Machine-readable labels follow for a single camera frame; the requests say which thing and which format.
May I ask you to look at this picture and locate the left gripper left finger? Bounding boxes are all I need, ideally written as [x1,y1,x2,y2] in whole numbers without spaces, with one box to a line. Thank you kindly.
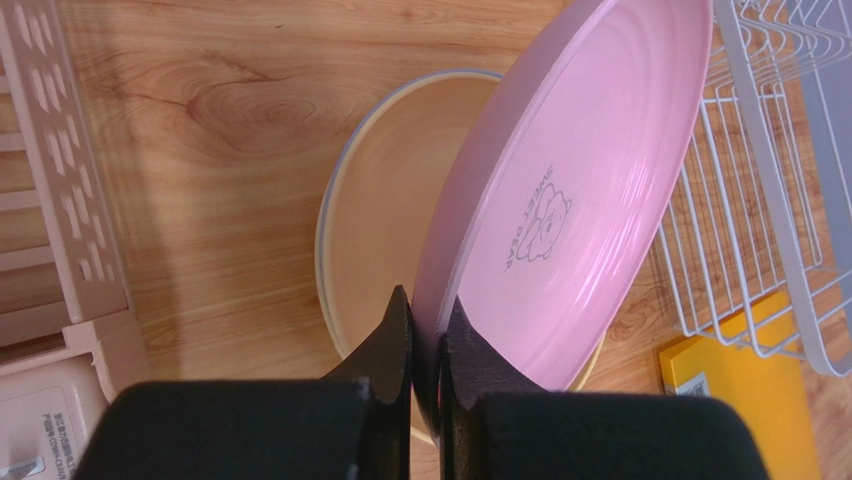
[322,285,413,479]

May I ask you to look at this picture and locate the blue plate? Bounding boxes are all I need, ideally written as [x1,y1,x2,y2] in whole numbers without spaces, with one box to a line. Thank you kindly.
[314,68,504,361]

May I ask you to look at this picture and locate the tan yellow plate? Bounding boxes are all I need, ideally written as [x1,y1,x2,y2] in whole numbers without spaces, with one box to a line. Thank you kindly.
[318,71,504,361]

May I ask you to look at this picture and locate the pink plate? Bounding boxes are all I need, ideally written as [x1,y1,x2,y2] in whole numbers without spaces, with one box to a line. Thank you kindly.
[411,0,713,431]

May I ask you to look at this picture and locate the pink desk file organizer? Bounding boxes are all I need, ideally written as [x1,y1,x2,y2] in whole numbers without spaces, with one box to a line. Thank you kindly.
[1,1,150,399]

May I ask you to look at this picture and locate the cream yellow plate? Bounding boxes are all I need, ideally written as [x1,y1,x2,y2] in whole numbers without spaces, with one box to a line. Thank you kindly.
[410,336,605,447]

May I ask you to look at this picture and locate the right orange folder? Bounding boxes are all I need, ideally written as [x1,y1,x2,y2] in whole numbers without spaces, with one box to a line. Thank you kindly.
[657,290,824,480]

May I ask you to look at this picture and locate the white wire dish rack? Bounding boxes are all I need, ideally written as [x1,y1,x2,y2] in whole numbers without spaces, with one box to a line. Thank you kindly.
[658,1,851,377]

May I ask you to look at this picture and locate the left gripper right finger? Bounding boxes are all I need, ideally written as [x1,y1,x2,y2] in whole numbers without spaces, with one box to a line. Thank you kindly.
[439,299,543,479]

